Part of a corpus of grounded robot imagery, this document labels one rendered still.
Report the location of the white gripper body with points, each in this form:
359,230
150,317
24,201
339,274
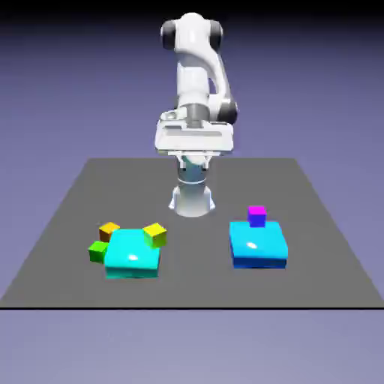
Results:
192,141

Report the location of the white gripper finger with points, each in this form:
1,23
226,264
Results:
206,162
181,162

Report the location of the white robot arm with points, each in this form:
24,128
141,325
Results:
192,54

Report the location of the small purple cube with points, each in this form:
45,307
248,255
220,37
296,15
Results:
257,216

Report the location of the small yellow cube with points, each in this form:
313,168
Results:
155,235

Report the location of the small orange cube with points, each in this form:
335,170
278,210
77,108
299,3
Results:
107,230

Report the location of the small green cube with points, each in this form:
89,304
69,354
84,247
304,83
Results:
96,251

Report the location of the large blue box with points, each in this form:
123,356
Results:
258,246

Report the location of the large cyan box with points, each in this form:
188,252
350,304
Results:
132,255

